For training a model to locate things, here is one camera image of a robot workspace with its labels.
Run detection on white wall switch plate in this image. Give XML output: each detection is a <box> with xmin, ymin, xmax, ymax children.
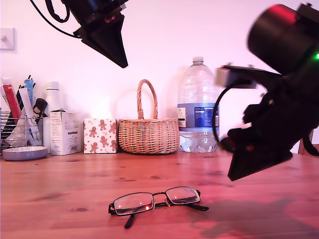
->
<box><xmin>0</xmin><ymin>27</ymin><xmax>16</xmax><ymax>52</ymax></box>

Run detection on black thin-framed glasses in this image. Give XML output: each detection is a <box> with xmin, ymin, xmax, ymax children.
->
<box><xmin>108</xmin><ymin>186</ymin><xmax>210</xmax><ymax>229</ymax></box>

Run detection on thick black sleeved cable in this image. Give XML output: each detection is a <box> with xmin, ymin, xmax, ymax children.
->
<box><xmin>302</xmin><ymin>126</ymin><xmax>319</xmax><ymax>157</ymax></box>
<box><xmin>45</xmin><ymin>0</ymin><xmax>71</xmax><ymax>23</ymax></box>

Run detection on lilac grey shallow bowl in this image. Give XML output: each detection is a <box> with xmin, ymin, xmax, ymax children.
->
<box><xmin>1</xmin><ymin>146</ymin><xmax>48</xmax><ymax>162</ymax></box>

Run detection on gingerbread print box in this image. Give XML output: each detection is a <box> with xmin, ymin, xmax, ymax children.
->
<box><xmin>83</xmin><ymin>118</ymin><xmax>118</xmax><ymax>154</ymax></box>

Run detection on metal wire rack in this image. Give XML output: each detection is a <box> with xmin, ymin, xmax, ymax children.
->
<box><xmin>0</xmin><ymin>109</ymin><xmax>44</xmax><ymax>150</ymax></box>

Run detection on blue tube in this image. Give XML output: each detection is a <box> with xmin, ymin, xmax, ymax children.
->
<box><xmin>24</xmin><ymin>79</ymin><xmax>35</xmax><ymax>107</ymax></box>

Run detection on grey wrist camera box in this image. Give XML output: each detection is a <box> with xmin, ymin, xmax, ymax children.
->
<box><xmin>215</xmin><ymin>64</ymin><xmax>285</xmax><ymax>90</ymax></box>

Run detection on large clear water bottle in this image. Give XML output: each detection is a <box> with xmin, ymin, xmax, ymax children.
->
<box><xmin>176</xmin><ymin>56</ymin><xmax>220</xmax><ymax>153</ymax></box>

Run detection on small black clip object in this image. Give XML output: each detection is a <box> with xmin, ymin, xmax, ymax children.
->
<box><xmin>32</xmin><ymin>98</ymin><xmax>48</xmax><ymax>125</ymax></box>

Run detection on wicker basket with handle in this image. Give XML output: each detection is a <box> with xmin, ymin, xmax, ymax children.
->
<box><xmin>118</xmin><ymin>79</ymin><xmax>180</xmax><ymax>155</ymax></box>

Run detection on red flat packet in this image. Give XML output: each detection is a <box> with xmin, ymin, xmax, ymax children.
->
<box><xmin>2</xmin><ymin>84</ymin><xmax>22</xmax><ymax>125</ymax></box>

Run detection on white slim bottle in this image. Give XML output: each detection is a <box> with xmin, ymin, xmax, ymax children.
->
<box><xmin>42</xmin><ymin>81</ymin><xmax>66</xmax><ymax>154</ymax></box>

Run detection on white printed carton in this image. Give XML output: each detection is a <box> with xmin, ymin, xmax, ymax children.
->
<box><xmin>49</xmin><ymin>111</ymin><xmax>83</xmax><ymax>156</ymax></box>

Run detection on thin black cable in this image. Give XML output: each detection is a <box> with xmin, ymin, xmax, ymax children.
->
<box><xmin>29</xmin><ymin>0</ymin><xmax>82</xmax><ymax>38</ymax></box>
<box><xmin>212</xmin><ymin>86</ymin><xmax>235</xmax><ymax>150</ymax></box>

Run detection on brown wooden chair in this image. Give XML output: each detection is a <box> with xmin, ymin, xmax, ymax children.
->
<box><xmin>298</xmin><ymin>125</ymin><xmax>319</xmax><ymax>156</ymax></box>

